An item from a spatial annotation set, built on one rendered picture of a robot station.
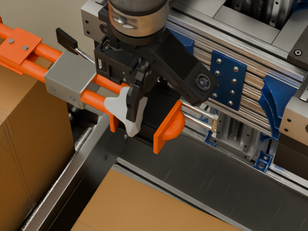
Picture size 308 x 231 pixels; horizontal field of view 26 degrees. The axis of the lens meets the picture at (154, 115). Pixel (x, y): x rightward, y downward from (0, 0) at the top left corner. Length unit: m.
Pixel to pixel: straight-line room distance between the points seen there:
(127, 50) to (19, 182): 0.74
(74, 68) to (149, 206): 0.73
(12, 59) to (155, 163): 1.14
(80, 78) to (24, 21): 1.82
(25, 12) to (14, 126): 1.49
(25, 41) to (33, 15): 1.76
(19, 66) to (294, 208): 1.24
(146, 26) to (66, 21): 2.01
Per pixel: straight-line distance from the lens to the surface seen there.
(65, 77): 1.04
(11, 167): 1.50
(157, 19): 0.82
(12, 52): 1.09
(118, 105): 0.96
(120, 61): 0.89
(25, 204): 1.66
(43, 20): 2.83
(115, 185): 1.73
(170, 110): 0.99
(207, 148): 2.18
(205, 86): 0.87
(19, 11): 2.88
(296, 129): 1.37
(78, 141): 1.80
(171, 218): 1.69
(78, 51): 1.09
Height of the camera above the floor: 2.07
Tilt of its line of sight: 56 degrees down
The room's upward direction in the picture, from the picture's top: straight up
